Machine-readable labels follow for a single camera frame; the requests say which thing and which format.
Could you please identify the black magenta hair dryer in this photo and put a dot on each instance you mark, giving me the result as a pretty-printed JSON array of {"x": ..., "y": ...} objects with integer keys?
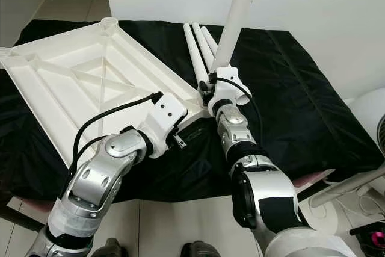
[{"x": 374, "y": 233}]

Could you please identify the black metal table leg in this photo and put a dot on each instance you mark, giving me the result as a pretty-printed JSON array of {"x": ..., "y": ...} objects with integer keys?
[{"x": 21, "y": 219}]

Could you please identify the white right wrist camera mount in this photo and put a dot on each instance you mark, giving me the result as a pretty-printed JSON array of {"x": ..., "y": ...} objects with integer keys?
[{"x": 228, "y": 94}]

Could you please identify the white plastic children table top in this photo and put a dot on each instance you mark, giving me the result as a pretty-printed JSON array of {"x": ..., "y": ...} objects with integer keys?
[{"x": 90, "y": 76}]

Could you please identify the grey robot foot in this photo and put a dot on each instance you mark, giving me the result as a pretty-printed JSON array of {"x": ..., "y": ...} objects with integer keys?
[
  {"x": 198, "y": 251},
  {"x": 113, "y": 250}
]

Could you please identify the grey left robot foot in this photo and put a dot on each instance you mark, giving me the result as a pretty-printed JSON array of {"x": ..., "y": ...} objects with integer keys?
[{"x": 113, "y": 250}]

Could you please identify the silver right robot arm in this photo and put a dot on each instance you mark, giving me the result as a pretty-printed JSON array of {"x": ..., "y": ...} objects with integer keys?
[{"x": 277, "y": 197}]

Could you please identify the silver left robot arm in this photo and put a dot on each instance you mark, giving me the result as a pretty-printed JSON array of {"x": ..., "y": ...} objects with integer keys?
[{"x": 96, "y": 179}]

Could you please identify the white pedestal fan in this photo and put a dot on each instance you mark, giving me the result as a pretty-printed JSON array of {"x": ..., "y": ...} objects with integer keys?
[{"x": 361, "y": 112}]

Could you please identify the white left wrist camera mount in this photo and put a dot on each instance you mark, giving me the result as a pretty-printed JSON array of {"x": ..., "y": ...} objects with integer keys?
[{"x": 165, "y": 118}]

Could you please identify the white plastic table leg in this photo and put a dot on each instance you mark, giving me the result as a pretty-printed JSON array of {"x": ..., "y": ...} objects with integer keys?
[
  {"x": 237, "y": 16},
  {"x": 203, "y": 46},
  {"x": 210, "y": 40},
  {"x": 194, "y": 52}
]

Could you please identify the grey right robot foot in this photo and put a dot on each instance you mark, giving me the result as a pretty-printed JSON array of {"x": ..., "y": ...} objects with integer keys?
[{"x": 198, "y": 251}]

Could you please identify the black table cloth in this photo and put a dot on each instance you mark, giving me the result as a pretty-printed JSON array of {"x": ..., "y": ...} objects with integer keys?
[{"x": 307, "y": 88}]

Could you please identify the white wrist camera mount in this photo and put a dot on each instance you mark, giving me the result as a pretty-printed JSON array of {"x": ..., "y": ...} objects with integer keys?
[
  {"x": 165, "y": 118},
  {"x": 228, "y": 94}
]

